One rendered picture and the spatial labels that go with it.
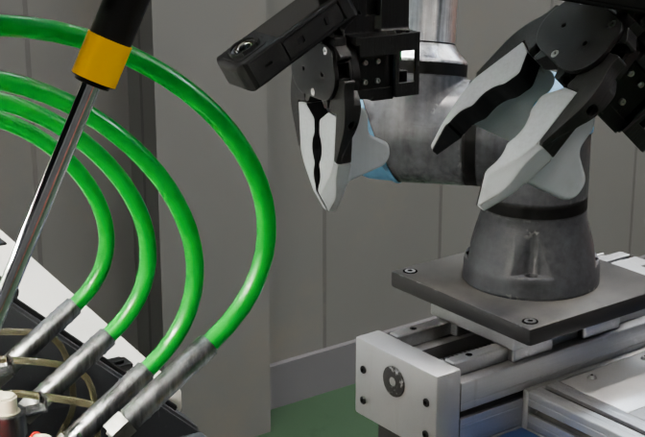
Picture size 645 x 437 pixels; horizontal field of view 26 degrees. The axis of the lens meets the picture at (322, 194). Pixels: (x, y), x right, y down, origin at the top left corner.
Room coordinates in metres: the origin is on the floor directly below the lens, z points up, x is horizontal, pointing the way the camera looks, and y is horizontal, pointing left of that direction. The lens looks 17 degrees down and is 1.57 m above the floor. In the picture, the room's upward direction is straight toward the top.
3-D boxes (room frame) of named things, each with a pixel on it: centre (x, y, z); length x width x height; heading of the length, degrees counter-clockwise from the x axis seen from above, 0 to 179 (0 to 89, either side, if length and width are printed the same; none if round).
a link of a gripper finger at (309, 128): (1.14, -0.01, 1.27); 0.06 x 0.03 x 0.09; 120
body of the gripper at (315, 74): (1.13, -0.02, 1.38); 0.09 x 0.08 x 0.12; 120
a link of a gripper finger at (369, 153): (1.12, -0.03, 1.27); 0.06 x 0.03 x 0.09; 120
